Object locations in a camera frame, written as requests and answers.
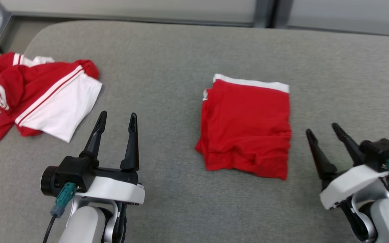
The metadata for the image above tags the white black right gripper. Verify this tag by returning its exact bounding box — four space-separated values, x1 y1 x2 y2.
305 123 389 210

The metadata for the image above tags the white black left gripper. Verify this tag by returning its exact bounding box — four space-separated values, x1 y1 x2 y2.
80 111 145 205

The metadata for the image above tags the red shorts white stripe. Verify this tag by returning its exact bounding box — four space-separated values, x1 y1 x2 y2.
195 74 292 181

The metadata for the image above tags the red white t-shirt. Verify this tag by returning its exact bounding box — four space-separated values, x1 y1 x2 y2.
0 52 103 143

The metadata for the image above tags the left arm cable teal plug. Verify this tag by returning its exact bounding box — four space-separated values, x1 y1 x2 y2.
43 182 77 243

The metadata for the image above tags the grey door post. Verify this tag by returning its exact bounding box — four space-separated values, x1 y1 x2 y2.
254 0 272 27
274 0 291 28

